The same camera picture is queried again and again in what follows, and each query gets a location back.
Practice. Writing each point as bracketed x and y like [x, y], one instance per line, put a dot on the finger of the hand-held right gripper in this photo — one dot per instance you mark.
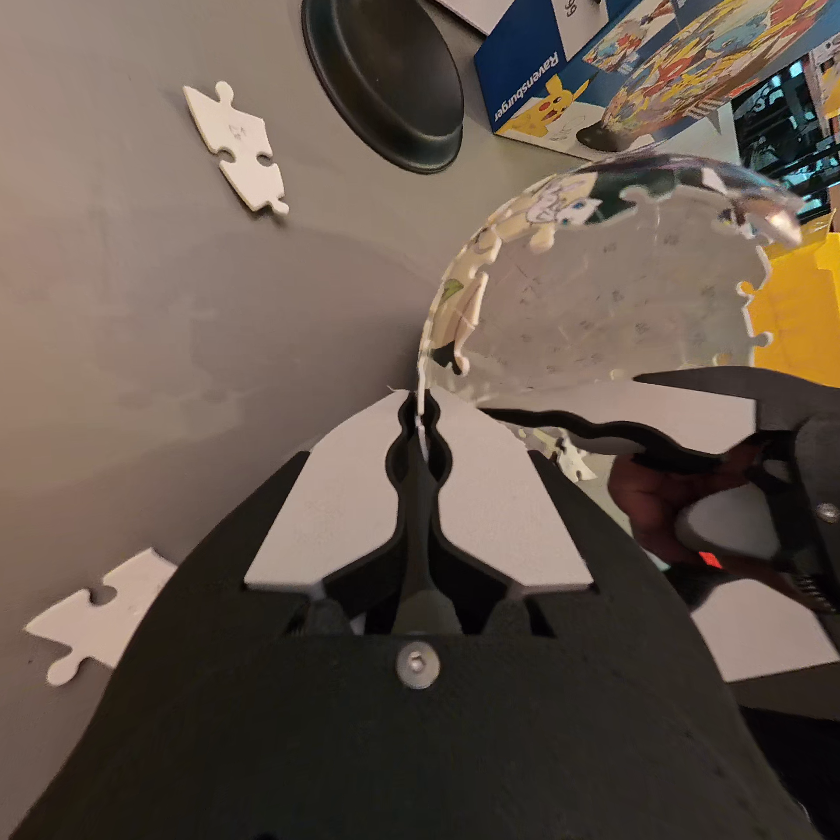
[689, 413]
[761, 630]

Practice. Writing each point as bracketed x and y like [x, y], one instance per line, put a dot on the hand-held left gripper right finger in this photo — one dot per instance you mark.
[505, 518]

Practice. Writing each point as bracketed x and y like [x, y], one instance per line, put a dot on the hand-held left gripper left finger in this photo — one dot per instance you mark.
[328, 518]

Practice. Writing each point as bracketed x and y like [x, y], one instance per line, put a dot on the partly built puzzle ball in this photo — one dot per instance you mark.
[623, 295]

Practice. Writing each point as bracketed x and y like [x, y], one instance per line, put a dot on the blue puzzle box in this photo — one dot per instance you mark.
[525, 92]

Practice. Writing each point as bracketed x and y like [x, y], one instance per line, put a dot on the joined white puzzle piece pair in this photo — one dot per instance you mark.
[236, 138]

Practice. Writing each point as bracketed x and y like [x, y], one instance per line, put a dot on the black round puzzle stand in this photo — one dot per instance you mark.
[394, 79]

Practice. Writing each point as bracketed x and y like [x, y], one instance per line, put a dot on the person's right hand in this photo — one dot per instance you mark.
[646, 499]

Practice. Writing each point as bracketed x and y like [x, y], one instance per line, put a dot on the yellow plastic bin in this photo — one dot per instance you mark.
[800, 315]

